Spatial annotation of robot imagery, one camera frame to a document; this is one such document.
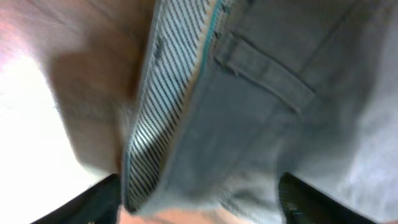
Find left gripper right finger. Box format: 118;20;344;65
278;172;376;224

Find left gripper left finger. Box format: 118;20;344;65
34;174;121;224

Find grey shorts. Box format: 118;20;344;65
122;0;397;223

